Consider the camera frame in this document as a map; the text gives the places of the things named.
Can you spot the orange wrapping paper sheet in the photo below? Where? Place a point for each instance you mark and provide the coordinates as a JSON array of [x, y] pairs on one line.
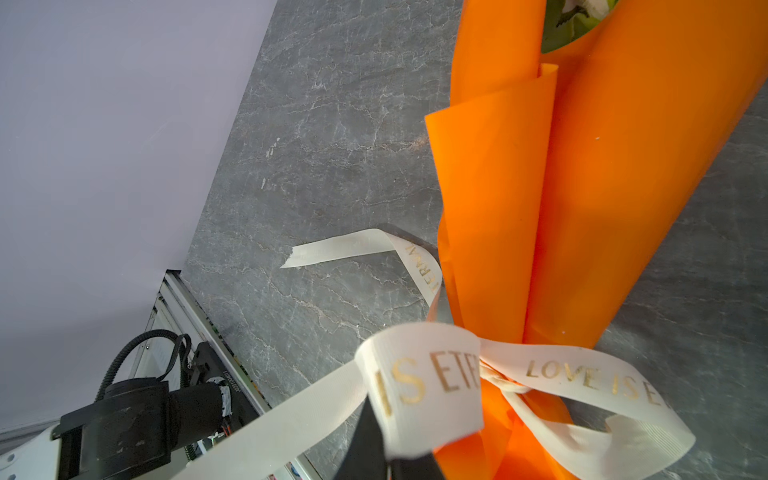
[[562, 170]]

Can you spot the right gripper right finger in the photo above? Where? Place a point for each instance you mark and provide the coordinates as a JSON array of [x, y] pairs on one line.
[[422, 468]]

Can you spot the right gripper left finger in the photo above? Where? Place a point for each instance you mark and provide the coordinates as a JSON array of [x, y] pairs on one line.
[[365, 458]]

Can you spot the white printed ribbon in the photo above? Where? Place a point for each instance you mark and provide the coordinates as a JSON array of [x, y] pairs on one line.
[[597, 416]]

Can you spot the white fake rose stem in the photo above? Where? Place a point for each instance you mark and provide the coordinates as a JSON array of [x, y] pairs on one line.
[[568, 20]]

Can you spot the aluminium front rail frame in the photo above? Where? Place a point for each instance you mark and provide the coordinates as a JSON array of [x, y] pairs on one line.
[[176, 309]]

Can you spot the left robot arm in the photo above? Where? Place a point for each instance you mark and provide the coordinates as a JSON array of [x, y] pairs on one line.
[[135, 426]]

